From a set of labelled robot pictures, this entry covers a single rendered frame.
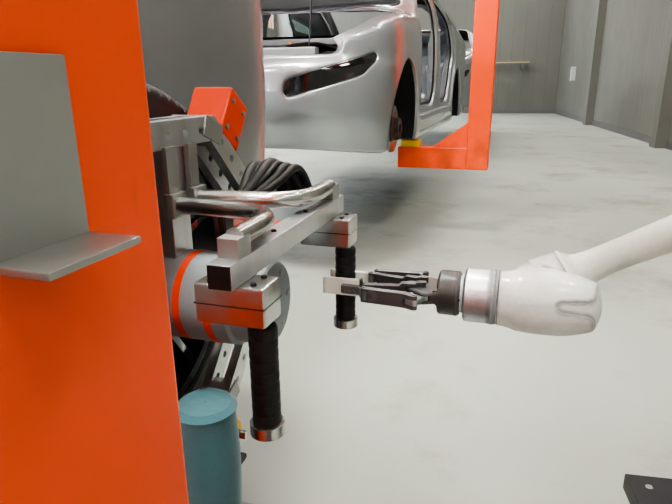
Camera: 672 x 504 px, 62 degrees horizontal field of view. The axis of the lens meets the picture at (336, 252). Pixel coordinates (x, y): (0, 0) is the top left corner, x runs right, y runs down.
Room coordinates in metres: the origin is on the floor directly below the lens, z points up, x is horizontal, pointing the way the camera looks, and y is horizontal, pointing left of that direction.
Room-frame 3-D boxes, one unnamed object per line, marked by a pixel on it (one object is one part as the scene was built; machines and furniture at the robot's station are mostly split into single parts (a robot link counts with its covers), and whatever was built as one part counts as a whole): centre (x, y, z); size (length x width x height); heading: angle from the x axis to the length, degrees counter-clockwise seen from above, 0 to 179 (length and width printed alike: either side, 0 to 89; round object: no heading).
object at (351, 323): (0.94, -0.02, 0.83); 0.04 x 0.04 x 0.16
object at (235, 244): (0.72, 0.17, 1.03); 0.19 x 0.18 x 0.11; 72
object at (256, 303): (0.62, 0.12, 0.93); 0.09 x 0.05 x 0.05; 72
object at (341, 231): (0.95, 0.01, 0.93); 0.09 x 0.05 x 0.05; 72
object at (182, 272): (0.83, 0.19, 0.85); 0.21 x 0.14 x 0.14; 72
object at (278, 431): (0.61, 0.09, 0.83); 0.04 x 0.04 x 0.16
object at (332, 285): (0.92, -0.01, 0.83); 0.07 x 0.01 x 0.03; 73
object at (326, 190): (0.91, 0.11, 1.03); 0.19 x 0.18 x 0.11; 72
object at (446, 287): (0.89, -0.17, 0.83); 0.09 x 0.08 x 0.07; 72
